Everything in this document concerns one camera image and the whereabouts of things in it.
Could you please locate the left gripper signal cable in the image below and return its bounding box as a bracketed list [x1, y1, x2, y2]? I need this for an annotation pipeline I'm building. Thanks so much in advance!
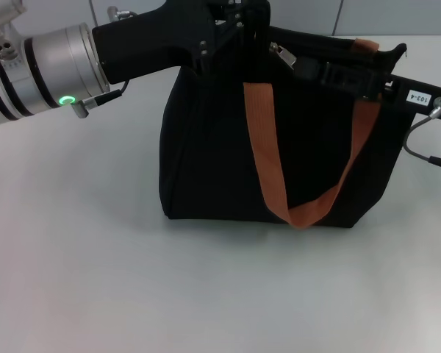
[71, 5, 139, 120]

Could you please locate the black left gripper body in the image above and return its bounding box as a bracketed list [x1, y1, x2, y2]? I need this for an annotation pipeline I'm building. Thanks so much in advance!
[90, 0, 244, 85]

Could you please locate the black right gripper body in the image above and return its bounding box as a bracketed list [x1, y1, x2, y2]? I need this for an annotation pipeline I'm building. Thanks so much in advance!
[381, 72, 441, 119]

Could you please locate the silver zipper pull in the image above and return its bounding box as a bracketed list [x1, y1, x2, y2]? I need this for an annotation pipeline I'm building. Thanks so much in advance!
[270, 41, 298, 69]

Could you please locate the black bag with orange straps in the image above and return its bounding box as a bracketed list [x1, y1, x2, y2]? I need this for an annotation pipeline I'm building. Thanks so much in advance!
[157, 24, 415, 231]

